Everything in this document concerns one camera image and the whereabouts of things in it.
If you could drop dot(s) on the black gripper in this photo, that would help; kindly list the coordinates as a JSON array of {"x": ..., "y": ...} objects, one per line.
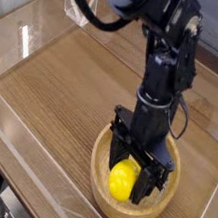
[{"x": 142, "y": 134}]

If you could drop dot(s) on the yellow lemon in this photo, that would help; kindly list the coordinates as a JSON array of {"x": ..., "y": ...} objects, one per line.
[{"x": 122, "y": 179}]

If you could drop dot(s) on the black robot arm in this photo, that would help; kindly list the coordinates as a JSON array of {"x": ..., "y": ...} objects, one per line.
[{"x": 172, "y": 29}]

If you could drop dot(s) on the brown wooden bowl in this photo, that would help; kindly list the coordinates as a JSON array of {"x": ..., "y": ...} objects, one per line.
[{"x": 150, "y": 207}]

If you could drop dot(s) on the clear acrylic corner bracket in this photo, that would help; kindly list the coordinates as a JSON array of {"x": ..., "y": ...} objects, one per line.
[{"x": 72, "y": 10}]

